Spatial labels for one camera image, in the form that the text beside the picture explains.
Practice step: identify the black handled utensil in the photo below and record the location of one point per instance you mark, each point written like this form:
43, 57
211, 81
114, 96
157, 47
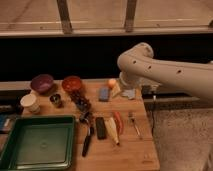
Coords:
87, 119

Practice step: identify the black eraser block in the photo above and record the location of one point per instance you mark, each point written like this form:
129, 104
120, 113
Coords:
100, 128

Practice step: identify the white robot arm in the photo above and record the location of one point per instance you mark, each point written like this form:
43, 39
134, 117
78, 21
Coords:
192, 78

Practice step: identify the small metal cup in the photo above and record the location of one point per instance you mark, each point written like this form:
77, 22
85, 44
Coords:
55, 99

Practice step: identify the white paper cup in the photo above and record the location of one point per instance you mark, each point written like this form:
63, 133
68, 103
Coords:
30, 103

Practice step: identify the blue sponge block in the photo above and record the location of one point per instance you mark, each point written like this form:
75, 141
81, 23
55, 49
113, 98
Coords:
104, 94

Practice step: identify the small orange ball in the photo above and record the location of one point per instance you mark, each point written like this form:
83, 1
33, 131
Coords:
111, 83

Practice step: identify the pale wedge block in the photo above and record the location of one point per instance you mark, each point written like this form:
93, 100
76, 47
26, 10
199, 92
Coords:
115, 90

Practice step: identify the grey cloth piece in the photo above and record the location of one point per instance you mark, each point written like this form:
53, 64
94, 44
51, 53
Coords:
129, 93

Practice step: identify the dark grape bunch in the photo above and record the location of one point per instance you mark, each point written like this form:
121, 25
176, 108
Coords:
81, 102

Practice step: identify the orange bowl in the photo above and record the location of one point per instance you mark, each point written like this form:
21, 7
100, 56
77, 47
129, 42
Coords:
71, 83

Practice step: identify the cream plastic corn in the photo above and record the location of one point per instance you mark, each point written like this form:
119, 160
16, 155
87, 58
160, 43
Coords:
112, 130

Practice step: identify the metal fork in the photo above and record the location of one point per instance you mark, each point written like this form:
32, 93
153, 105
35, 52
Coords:
132, 119

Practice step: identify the purple bowl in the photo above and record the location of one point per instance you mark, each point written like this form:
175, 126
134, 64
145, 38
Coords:
42, 83

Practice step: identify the green plastic tray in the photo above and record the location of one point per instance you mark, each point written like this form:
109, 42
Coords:
39, 144

